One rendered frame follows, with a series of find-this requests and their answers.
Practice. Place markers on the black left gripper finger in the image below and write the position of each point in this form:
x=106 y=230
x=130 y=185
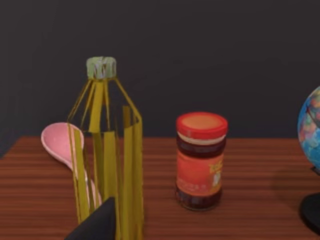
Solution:
x=100 y=222

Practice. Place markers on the globe on black stand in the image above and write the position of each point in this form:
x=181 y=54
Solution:
x=311 y=140

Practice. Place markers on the red-lidded chili sauce jar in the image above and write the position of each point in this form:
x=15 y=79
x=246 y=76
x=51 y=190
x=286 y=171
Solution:
x=200 y=162

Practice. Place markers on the pink ceramic spoon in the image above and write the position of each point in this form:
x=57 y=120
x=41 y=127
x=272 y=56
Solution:
x=58 y=142

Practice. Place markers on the yellow striped clear bottle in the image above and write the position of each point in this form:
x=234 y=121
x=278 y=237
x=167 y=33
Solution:
x=130 y=155

